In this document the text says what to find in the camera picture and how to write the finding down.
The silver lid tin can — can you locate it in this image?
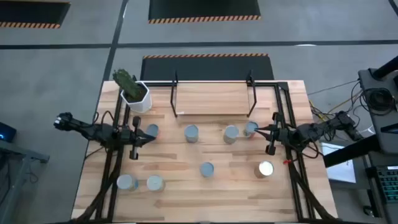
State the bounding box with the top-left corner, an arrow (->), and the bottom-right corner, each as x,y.
223,124 -> 241,145
146,174 -> 166,192

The coiled black cable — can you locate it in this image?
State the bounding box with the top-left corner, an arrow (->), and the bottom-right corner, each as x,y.
361,88 -> 397,116

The green cactus plant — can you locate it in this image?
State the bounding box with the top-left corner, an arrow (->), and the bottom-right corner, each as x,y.
112,68 -> 147,103

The white paper sheet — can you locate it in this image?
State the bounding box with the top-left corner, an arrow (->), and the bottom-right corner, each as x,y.
320,142 -> 358,184

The black hazard-striped floor mat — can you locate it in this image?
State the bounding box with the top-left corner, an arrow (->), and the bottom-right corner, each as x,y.
0,0 -> 72,30
140,53 -> 275,82
147,0 -> 262,25

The tomatoes tin can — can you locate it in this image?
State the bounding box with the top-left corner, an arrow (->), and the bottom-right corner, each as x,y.
116,173 -> 139,192

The mixed fruit tin can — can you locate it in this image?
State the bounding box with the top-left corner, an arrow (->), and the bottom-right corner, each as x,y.
243,120 -> 259,139

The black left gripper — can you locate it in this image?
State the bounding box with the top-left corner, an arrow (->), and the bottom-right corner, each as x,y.
119,115 -> 157,161

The black backlit keyboard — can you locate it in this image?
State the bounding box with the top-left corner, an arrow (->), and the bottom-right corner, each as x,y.
376,165 -> 398,203

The peaches tin can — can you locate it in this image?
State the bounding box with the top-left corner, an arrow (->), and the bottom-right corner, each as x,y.
183,124 -> 200,144

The short carrots tin can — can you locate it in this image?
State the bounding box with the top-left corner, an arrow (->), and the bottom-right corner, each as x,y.
199,161 -> 215,179

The orange pineapple tin can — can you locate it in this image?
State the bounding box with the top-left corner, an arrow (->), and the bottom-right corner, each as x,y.
254,160 -> 275,179

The blue and orange tin can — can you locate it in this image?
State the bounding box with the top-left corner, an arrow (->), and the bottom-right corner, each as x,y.
144,123 -> 160,139

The white plant pot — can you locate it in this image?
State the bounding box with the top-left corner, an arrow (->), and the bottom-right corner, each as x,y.
119,80 -> 153,114

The grey operator workstation desk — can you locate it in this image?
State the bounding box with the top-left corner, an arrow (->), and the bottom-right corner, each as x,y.
323,55 -> 398,224

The wooden shelf black metal frame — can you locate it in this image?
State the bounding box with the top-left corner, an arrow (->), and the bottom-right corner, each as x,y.
170,70 -> 258,118

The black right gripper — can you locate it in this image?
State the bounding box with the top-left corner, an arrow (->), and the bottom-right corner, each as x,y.
255,112 -> 295,156

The black device blue light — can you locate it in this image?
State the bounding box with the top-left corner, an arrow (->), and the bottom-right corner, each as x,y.
0,121 -> 17,143

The grey side table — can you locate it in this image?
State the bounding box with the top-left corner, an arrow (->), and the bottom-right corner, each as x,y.
0,139 -> 50,224

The black aluminium table frame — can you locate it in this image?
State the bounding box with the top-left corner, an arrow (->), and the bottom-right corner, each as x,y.
74,80 -> 336,223

